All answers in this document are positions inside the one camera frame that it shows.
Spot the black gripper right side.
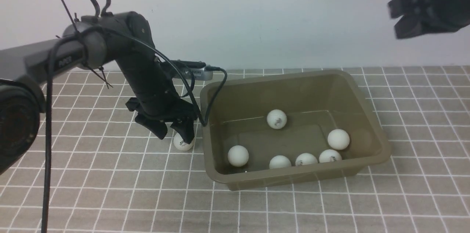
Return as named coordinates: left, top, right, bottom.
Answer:
left=388, top=0, right=470, bottom=39

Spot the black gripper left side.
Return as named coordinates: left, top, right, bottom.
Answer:
left=126, top=97, right=198, bottom=144

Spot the white ball with logo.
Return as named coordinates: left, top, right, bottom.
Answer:
left=172, top=133, right=194, bottom=151

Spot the olive green plastic bin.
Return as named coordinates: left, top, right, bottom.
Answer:
left=202, top=69, right=391, bottom=191

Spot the plain white table-tennis ball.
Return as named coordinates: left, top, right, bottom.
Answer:
left=266, top=109, right=288, bottom=129

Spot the white ball side logo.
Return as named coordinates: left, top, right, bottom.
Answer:
left=295, top=153, right=318, bottom=166

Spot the black robot arm left side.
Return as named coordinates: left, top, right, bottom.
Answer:
left=1, top=11, right=198, bottom=173

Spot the grey checked tablecloth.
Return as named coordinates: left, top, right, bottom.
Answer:
left=0, top=66, right=470, bottom=233

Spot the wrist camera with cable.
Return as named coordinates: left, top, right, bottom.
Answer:
left=159, top=60, right=228, bottom=126

